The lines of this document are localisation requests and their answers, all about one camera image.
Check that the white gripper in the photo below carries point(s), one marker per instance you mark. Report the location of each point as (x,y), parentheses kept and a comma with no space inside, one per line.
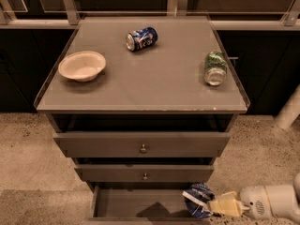
(252,199)

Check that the blue chip bag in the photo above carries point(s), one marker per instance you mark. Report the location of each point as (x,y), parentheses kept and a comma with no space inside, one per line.
(197,197)

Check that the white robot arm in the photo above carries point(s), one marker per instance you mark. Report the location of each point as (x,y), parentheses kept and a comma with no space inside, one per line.
(284,200)

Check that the bottom grey drawer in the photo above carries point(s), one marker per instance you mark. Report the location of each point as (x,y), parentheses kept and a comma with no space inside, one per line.
(139,206)

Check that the grey drawer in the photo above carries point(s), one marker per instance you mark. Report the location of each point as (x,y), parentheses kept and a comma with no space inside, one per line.
(139,206)
(144,173)
(142,144)

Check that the grey drawer cabinet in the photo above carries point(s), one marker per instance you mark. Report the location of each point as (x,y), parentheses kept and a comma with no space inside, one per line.
(157,89)

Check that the top grey drawer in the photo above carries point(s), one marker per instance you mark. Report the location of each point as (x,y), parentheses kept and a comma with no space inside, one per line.
(142,144)

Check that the middle grey drawer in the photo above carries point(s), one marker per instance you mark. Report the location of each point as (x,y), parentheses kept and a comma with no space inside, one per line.
(144,173)

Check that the green soda can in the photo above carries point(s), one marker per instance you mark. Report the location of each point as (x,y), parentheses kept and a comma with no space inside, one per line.
(215,68)

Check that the blue soda can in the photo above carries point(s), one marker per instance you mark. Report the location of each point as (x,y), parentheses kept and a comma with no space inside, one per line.
(140,39)

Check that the white paper bowl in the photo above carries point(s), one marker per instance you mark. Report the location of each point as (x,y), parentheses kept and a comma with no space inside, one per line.
(82,66)

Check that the metal railing frame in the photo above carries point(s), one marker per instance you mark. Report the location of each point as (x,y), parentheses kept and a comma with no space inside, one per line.
(218,14)

